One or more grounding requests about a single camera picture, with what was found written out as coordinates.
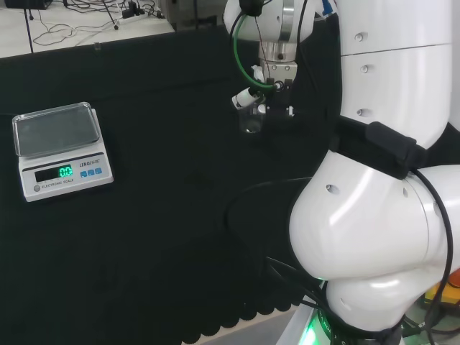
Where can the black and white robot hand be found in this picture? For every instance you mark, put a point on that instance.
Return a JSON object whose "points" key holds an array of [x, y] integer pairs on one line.
{"points": [[278, 104]]}

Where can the clear glass beaker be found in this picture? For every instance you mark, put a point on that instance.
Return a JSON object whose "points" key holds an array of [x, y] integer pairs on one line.
{"points": [[251, 120]]}

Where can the small black plug adapter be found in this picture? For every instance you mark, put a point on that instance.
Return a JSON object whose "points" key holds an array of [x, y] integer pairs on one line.
{"points": [[131, 10]]}

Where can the black bench cloth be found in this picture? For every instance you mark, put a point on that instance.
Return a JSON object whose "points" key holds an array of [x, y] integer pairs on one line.
{"points": [[143, 233]]}

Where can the black tripod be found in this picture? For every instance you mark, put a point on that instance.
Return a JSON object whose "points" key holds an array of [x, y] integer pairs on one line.
{"points": [[109, 12]]}

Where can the white electronic balance steel pan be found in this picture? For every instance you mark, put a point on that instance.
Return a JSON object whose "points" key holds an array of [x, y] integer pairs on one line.
{"points": [[61, 154]]}

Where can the yellow stop button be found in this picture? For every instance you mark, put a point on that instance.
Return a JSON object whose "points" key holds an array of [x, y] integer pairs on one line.
{"points": [[443, 298]]}

